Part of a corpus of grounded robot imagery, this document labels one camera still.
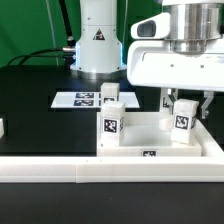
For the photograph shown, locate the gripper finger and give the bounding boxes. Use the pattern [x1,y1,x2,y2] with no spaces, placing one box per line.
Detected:
[201,91,214,119]
[167,88,178,107]

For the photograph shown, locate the white L-shaped fence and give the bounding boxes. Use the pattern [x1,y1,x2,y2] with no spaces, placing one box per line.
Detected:
[0,124,224,183]

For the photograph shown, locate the white marker plate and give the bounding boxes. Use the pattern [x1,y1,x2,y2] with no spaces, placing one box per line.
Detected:
[51,92,139,109]

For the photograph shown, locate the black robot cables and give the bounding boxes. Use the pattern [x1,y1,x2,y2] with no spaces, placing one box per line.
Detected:
[6,0,77,67]

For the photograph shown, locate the white square tabletop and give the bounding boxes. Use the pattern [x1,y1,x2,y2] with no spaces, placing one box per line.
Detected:
[97,112,202,157]

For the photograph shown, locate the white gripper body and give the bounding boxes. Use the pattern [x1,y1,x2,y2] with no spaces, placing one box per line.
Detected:
[127,12,224,92]

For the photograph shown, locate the white block left edge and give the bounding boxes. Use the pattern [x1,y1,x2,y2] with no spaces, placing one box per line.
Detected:
[0,118,4,139]

